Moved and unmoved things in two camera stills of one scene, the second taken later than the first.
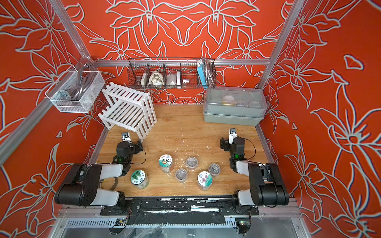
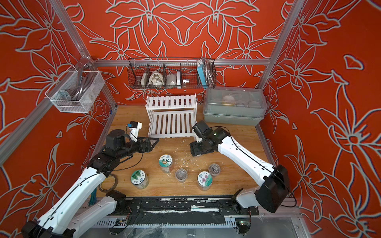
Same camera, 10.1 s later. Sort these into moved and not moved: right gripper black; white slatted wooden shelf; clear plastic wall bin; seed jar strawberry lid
Moved: white slatted wooden shelf; right gripper black
Not moved: clear plastic wall bin; seed jar strawberry lid
